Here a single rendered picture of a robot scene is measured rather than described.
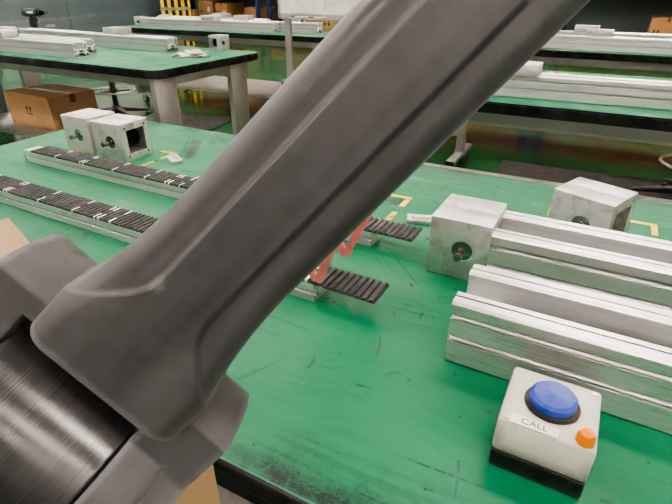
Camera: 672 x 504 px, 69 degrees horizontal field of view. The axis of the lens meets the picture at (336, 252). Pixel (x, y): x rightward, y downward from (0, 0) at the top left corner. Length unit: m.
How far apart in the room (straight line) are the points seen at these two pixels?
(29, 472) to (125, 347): 0.05
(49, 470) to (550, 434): 0.38
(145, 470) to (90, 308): 0.06
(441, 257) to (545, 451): 0.36
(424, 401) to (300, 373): 0.14
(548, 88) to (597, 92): 0.17
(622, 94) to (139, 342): 2.05
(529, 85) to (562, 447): 1.78
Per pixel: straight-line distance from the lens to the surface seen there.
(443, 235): 0.75
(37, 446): 0.20
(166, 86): 3.01
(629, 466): 0.57
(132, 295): 0.17
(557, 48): 3.96
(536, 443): 0.49
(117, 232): 0.95
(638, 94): 2.14
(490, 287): 0.63
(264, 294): 0.16
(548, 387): 0.50
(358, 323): 0.66
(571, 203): 0.90
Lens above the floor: 1.18
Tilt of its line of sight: 29 degrees down
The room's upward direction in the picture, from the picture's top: straight up
